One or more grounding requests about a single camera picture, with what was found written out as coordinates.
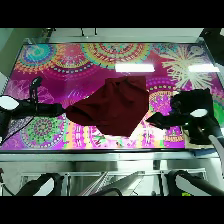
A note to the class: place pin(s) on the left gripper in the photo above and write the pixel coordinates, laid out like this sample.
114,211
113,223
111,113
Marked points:
53,109

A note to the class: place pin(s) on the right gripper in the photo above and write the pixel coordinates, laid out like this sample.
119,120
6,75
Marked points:
160,120

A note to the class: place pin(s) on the dark red T-shirt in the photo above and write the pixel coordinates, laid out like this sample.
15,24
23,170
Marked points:
116,106

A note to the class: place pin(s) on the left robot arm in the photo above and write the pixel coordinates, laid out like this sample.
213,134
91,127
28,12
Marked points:
20,111

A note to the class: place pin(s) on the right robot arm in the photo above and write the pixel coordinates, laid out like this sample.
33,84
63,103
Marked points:
203,126

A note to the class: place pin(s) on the silver frame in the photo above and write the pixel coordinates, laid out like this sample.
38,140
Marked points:
110,160

